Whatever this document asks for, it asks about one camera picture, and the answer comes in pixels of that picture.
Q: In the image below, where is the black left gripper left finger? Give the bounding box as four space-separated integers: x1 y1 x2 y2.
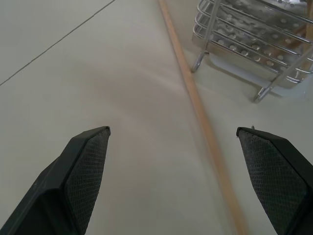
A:
0 126 111 235

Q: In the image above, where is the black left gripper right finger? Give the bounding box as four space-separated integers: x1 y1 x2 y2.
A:
236 126 313 235

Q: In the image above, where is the chrome wire basket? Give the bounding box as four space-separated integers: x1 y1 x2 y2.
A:
190 0 313 103

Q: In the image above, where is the wooden chopstick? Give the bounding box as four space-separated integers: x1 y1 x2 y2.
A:
158 0 250 235

